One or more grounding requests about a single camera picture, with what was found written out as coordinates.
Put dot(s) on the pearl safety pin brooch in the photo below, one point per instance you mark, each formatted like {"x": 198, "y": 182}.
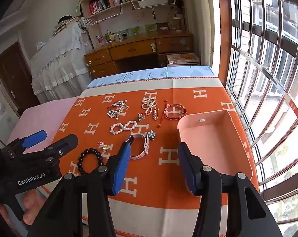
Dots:
{"x": 155, "y": 114}

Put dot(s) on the brown wooden door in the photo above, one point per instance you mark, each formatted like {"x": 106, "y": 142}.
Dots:
{"x": 13, "y": 79}

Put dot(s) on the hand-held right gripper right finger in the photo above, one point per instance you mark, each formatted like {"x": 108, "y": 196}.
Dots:
{"x": 188, "y": 170}

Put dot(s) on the wooden desk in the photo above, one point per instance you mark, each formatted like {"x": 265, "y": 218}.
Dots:
{"x": 131, "y": 48}

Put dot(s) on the orange patterned blanket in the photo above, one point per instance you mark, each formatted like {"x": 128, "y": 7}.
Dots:
{"x": 188, "y": 98}

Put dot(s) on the white curtain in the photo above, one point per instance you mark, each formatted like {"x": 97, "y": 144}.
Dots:
{"x": 203, "y": 17}

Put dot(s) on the light blue bed sheet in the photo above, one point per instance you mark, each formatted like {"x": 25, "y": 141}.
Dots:
{"x": 149, "y": 74}

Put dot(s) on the red tissue box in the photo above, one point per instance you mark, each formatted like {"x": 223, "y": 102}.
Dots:
{"x": 163, "y": 28}

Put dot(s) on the silver leaf brooch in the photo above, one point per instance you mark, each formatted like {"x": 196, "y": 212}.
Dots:
{"x": 114, "y": 113}

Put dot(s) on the white mug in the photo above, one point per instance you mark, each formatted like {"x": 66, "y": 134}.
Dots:
{"x": 118, "y": 37}

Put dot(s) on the glass jar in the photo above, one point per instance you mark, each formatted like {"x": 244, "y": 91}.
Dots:
{"x": 176, "y": 23}

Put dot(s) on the wooden bookshelf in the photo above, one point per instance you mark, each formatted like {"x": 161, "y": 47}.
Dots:
{"x": 107, "y": 14}

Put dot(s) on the person's left hand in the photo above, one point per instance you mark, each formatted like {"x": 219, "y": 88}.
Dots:
{"x": 34, "y": 202}

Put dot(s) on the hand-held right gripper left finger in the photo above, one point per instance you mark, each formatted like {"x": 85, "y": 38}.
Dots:
{"x": 120, "y": 167}

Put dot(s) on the metal window grille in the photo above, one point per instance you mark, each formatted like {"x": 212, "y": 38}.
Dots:
{"x": 267, "y": 54}

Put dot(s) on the printed cardboard box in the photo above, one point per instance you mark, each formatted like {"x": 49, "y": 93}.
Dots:
{"x": 183, "y": 58}

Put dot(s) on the pink bed sheet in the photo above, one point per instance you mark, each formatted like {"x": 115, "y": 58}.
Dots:
{"x": 40, "y": 113}

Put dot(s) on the gold stud earring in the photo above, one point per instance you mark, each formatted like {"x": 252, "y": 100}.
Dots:
{"x": 105, "y": 149}

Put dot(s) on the pink smart watch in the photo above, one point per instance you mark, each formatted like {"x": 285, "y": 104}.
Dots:
{"x": 146, "y": 148}

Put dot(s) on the blue flower earring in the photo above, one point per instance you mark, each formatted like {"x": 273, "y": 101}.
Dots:
{"x": 151, "y": 135}

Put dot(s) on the pink stud earring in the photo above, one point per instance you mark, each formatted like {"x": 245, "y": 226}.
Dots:
{"x": 101, "y": 143}

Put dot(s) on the pen holder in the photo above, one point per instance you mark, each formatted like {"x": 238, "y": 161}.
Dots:
{"x": 100, "y": 40}

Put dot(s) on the silver flower brooch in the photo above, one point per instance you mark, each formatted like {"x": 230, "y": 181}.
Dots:
{"x": 140, "y": 117}

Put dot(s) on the pink jewelry box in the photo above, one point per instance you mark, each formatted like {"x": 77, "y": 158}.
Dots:
{"x": 208, "y": 138}

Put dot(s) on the white lace cloth cover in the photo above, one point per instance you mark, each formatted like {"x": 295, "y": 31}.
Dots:
{"x": 57, "y": 61}

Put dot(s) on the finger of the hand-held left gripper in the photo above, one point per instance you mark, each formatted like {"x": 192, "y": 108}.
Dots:
{"x": 35, "y": 138}
{"x": 65, "y": 144}

